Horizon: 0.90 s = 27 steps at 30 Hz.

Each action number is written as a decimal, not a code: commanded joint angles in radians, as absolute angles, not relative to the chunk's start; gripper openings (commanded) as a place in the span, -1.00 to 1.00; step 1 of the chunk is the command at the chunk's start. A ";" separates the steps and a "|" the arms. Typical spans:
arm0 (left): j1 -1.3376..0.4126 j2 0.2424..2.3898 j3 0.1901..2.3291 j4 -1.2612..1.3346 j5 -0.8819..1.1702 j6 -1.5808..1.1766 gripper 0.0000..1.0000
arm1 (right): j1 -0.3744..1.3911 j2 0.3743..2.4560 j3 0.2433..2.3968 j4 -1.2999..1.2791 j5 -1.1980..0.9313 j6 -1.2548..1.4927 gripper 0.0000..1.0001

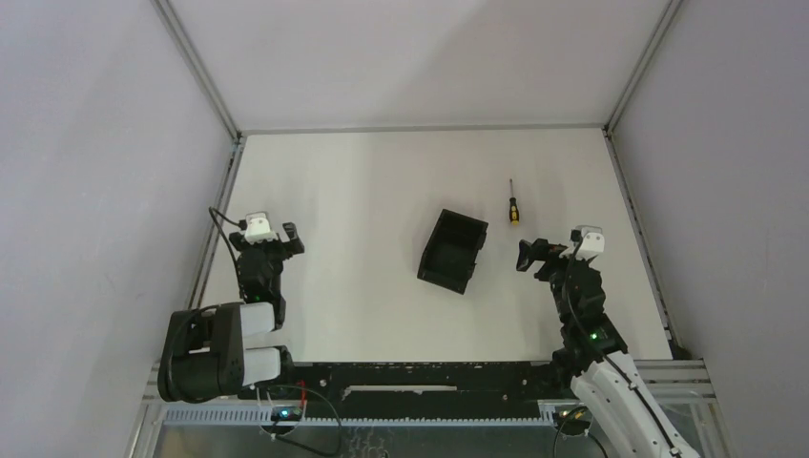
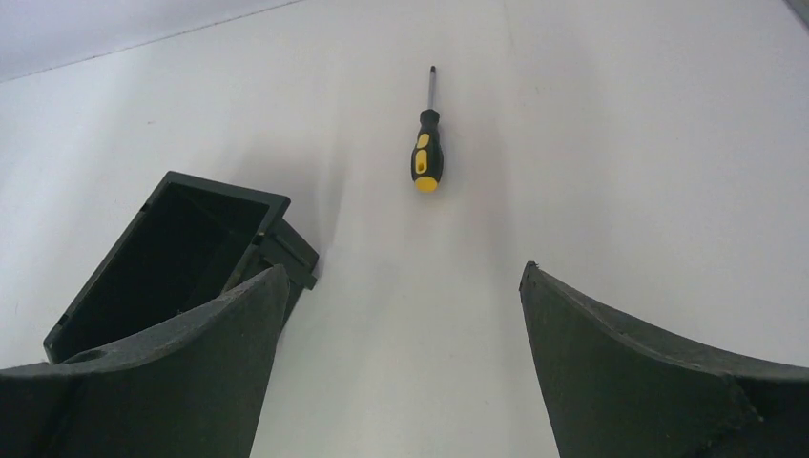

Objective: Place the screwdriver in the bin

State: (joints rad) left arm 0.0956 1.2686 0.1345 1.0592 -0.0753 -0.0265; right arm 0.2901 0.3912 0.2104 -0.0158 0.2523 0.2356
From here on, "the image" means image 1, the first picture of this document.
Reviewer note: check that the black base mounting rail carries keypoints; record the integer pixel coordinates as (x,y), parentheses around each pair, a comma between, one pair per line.
(491,391)

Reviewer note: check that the left controller board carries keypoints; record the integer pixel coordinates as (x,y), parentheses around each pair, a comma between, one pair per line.
(285,415)

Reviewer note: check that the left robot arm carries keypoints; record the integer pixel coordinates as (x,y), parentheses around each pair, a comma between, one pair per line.
(205,355)

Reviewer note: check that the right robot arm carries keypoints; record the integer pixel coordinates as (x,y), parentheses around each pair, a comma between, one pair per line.
(594,362)

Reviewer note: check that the controller board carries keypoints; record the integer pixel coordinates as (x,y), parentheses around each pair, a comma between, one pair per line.
(573,422)
(285,415)

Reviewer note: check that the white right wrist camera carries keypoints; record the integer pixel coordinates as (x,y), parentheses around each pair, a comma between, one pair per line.
(587,243)

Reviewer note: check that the black plastic bin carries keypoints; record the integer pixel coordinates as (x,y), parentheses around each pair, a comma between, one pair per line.
(449,257)

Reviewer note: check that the yellow black screwdriver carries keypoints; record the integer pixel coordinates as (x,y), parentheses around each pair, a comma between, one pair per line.
(513,211)

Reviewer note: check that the aluminium frame rail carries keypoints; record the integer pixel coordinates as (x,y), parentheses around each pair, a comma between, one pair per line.
(215,233)

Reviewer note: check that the right controller board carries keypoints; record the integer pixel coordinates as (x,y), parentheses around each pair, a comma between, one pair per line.
(573,422)

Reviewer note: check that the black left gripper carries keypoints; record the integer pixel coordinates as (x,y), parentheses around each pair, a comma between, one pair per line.
(272,247)

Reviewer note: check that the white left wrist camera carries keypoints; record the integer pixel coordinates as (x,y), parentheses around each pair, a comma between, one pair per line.
(258,228)

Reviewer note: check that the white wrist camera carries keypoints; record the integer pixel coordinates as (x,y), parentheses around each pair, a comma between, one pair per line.
(258,228)
(587,243)

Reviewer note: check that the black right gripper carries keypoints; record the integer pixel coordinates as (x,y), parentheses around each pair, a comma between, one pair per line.
(545,252)

